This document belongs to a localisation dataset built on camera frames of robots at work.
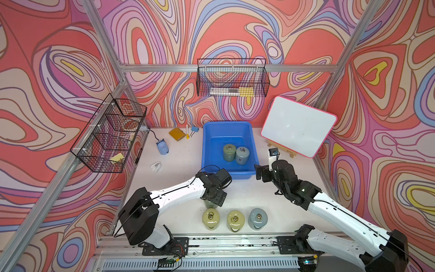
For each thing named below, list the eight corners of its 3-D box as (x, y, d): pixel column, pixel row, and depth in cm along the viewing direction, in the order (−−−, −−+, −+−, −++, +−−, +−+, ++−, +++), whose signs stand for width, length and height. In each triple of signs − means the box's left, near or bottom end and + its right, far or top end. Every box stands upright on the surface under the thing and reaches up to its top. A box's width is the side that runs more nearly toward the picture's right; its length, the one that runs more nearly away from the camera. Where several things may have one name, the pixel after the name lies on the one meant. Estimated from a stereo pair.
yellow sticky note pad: (168, 134, 119) (167, 132, 117) (176, 128, 123) (175, 126, 121) (178, 141, 114) (177, 139, 113) (186, 135, 118) (185, 133, 116)
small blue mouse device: (158, 152, 109) (154, 143, 102) (166, 147, 112) (162, 138, 105) (162, 156, 107) (158, 148, 100) (170, 151, 110) (167, 142, 103)
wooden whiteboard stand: (264, 145, 112) (266, 140, 109) (265, 143, 113) (267, 138, 110) (293, 159, 105) (296, 155, 101) (294, 157, 106) (297, 153, 102)
